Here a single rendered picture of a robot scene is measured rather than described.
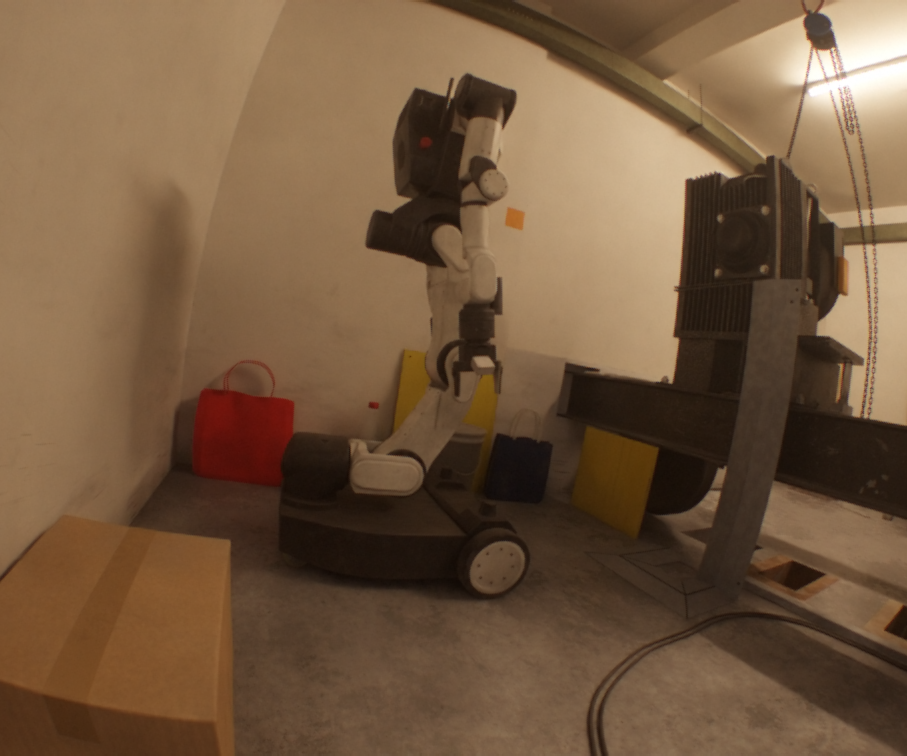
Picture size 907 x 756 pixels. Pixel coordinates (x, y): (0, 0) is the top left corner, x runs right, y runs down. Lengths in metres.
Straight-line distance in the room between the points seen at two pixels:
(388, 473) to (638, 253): 2.11
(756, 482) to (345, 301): 1.72
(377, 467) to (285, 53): 1.91
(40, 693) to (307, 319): 1.73
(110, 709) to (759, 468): 1.60
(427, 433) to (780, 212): 1.51
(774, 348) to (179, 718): 1.62
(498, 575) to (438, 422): 0.46
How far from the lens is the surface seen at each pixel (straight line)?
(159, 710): 0.50
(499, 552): 1.23
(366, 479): 1.23
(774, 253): 1.81
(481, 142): 1.18
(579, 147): 2.76
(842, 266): 2.21
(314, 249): 2.00
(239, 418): 1.84
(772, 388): 1.56
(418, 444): 1.28
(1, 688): 0.57
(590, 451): 2.25
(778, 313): 1.60
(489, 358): 1.08
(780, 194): 1.97
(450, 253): 1.25
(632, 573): 1.63
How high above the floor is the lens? 0.62
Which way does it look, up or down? 2 degrees down
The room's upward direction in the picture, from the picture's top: 9 degrees clockwise
